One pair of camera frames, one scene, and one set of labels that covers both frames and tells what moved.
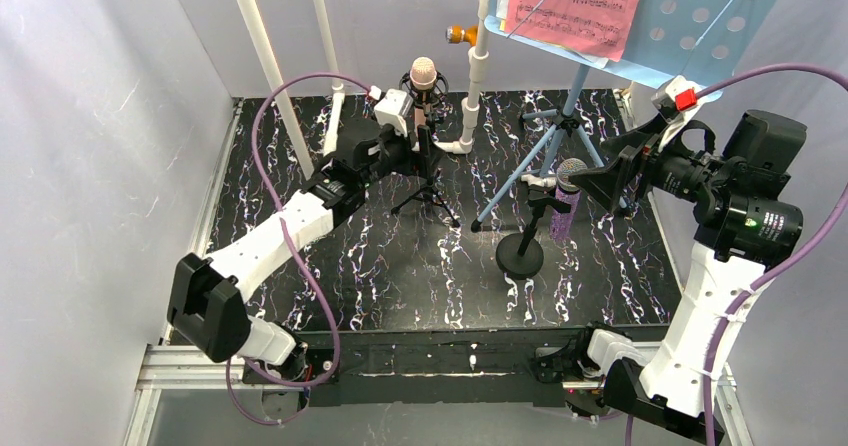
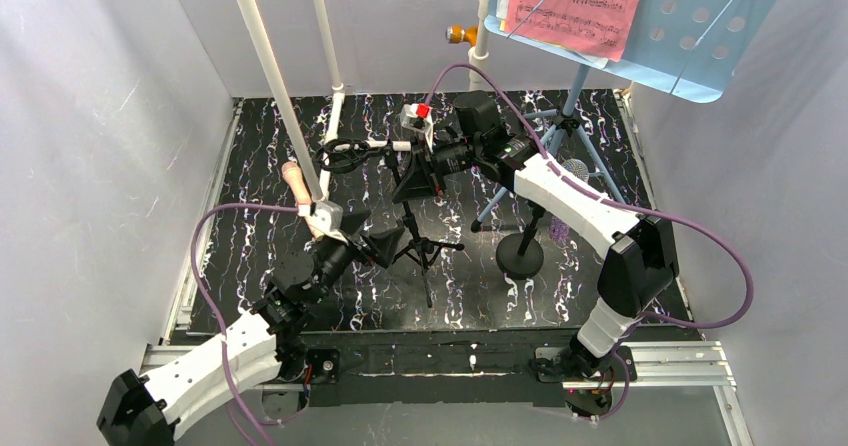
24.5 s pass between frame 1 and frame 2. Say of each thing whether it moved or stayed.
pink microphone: moved
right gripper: moved
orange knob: stayed
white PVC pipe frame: stayed
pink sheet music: stayed
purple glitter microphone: stayed
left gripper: moved
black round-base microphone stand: stayed
